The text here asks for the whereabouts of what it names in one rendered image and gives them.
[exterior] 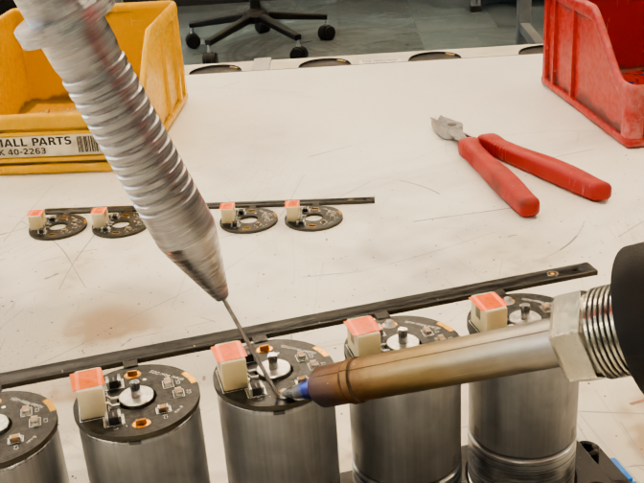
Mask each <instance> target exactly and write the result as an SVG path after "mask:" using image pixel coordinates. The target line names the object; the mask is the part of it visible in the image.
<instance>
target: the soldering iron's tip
mask: <svg viewBox="0 0 644 483"><path fill-rule="evenodd" d="M308 380H309V379H305V380H303V381H301V382H299V383H297V384H295V385H293V386H291V387H290V388H288V389H286V390H284V391H283V392H282V396H283V397H285V398H294V399H305V400H312V398H311V396H310V393H309V389H308Z"/></svg>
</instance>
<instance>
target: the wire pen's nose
mask: <svg viewBox="0 0 644 483"><path fill-rule="evenodd" d="M162 252H163V253H164V254H165V255H166V256H167V257H168V258H169V259H170V260H171V261H172V262H173V263H174V264H175V265H177V266H178V267H179V268H180V269H181V270H182V271H183V272H184V273H185V274H186V275H188V276H189V277H190V278H191V279H192V280H193V281H194V282H195V283H196V284H198V285H199V286H200V287H201V288H202V289H203V290H204V291H205V292H206V293H208V294H209V295H210V296H211V297H212V298H213V299H215V300H216V301H218V302H220V301H223V300H225V299H226V298H227V297H228V295H229V291H228V285H227V280H226V275H225V270H224V264H223V259H222V255H221V250H220V245H219V235H218V230H217V227H216V223H215V222H214V225H213V227H212V229H211V230H210V231H209V233H208V234H207V235H206V236H204V237H203V238H202V239H201V240H199V241H198V242H196V243H194V244H192V245H190V246H188V247H186V248H184V249H181V250H177V251H174V252H164V251H162Z"/></svg>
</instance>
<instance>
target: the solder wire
mask: <svg viewBox="0 0 644 483"><path fill-rule="evenodd" d="M222 302H223V304H224V306H225V307H226V309H227V310H228V312H229V314H230V316H231V317H232V319H233V321H234V323H235V325H236V326H237V328H238V330H239V332H240V333H241V336H242V338H243V339H244V341H245V343H246V345H247V347H248V348H249V350H250V352H251V354H252V355H253V357H254V358H255V360H256V362H257V363H258V365H259V367H260V369H261V370H262V372H263V374H264V376H265V378H266V380H267V382H268V384H269V385H270V387H271V389H272V391H273V392H274V394H275V396H276V398H279V397H280V394H279V393H278V391H277V389H276V387H275V385H274V384H273V382H272V380H271V378H270V376H269V375H268V373H267V371H266V369H265V368H264V366H263V364H262V362H261V361H260V359H259V357H258V355H257V354H256V352H255V350H254V348H253V346H252V345H251V343H250V341H249V339H248V337H247V336H246V334H245V332H244V330H243V329H242V326H241V324H240V322H239V321H238V319H237V317H236V315H235V314H234V313H233V311H232V309H231V307H230V306H229V304H228V302H227V300H226V299H225V300H223V301H222Z"/></svg>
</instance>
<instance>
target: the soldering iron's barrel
mask: <svg viewBox="0 0 644 483"><path fill-rule="evenodd" d="M558 367H561V368H562V371H563V374H564V376H565V377H566V378H568V381H593V380H604V379H610V380H616V379H622V378H627V377H631V376H632V375H631V373H630V370H629V368H628V366H627V364H626V361H625V359H624V357H623V354H622V351H621V348H620V345H619V341H618V338H617V334H616V330H615V326H614V321H613V315H612V308H611V300H610V284H608V285H603V286H599V287H592V288H591V289H589V290H588V291H586V290H578V291H573V292H569V293H565V294H561V295H556V296H554V301H552V305H551V314H550V318H546V319H542V320H537V321H532V322H527V323H522V324H518V325H514V326H509V327H504V328H499V329H495V330H490V331H486V332H481V333H473V334H468V335H463V336H458V337H454V338H450V339H445V340H440V341H435V342H430V343H426V344H422V345H417V346H412V347H407V348H402V349H399V350H394V351H389V352H384V353H379V354H375V355H370V356H362V357H360V356H354V357H349V358H346V359H344V360H343V361H338V362H334V363H329V364H325V365H320V366H317V367H315V368H314V369H313V371H312V372H311V374H310V376H309V380H308V389H309V393H310V397H311V398H312V400H313V401H314V402H315V403H317V404H318V405H320V406H322V407H332V406H338V405H342V404H348V403H353V404H358V403H366V402H368V401H370V400H375V399H381V398H386V397H392V396H398V395H403V394H408V393H414V392H420V391H426V390H430V389H436V388H442V387H448V386H453V385H458V384H464V383H470V382H476V381H481V380H491V379H497V378H502V377H508V376H513V375H519V374H524V373H530V372H536V371H541V370H546V369H552V368H558Z"/></svg>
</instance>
